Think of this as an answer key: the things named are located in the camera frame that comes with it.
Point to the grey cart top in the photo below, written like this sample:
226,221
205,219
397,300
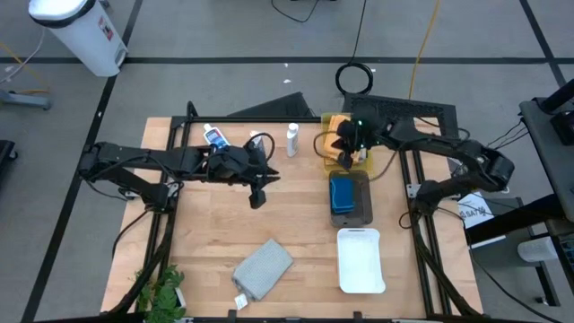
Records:
551,166

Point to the white paper sign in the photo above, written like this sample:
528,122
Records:
475,213

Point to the white plastic cleaner bottle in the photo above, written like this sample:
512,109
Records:
292,141
214,134
256,137

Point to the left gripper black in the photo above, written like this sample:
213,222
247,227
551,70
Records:
233,163

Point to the grey waffle towel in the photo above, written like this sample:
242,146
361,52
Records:
262,269

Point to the white trash can black lid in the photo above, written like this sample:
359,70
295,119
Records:
85,40

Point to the white paper tag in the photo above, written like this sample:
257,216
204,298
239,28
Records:
241,302

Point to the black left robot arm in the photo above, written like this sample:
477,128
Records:
134,157

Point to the black box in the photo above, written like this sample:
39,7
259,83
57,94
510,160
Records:
566,128

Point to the white plant pot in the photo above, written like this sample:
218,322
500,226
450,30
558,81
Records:
180,298

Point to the orange cloth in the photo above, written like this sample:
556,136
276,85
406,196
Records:
338,120

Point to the dark smoky plastic bin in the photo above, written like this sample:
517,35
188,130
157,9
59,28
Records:
363,202

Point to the yellow plastic bin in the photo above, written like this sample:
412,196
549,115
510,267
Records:
326,167

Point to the white plastic bin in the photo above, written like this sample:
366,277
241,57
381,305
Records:
361,264

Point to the green leafy plant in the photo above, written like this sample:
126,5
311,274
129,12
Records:
159,296

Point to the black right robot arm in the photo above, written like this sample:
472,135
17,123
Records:
448,144

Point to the black metal beam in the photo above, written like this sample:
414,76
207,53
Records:
515,219

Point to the black pole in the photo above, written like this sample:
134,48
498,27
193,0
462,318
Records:
560,95

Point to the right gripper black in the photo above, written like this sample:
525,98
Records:
356,134

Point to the black flat panel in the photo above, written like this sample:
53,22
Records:
282,107

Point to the grey cylinder roll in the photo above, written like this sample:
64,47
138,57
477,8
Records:
538,249

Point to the blue sponge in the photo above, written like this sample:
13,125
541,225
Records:
343,212
343,194

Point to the grey stand foot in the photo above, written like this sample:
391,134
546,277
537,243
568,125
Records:
27,99

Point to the black aluminium table frame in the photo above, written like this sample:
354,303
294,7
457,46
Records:
269,119

